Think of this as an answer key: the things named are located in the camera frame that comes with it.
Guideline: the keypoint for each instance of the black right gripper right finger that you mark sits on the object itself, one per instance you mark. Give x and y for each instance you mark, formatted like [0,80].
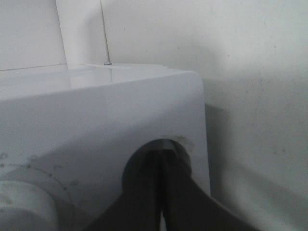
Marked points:
[187,207]

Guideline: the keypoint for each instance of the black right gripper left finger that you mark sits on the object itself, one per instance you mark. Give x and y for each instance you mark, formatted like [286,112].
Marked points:
[139,207]

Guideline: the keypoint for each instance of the white microwave oven body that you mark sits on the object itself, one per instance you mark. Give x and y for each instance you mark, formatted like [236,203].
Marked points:
[84,123]

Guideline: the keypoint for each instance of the lower white timer knob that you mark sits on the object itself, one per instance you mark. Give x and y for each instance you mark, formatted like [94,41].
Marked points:
[37,191]

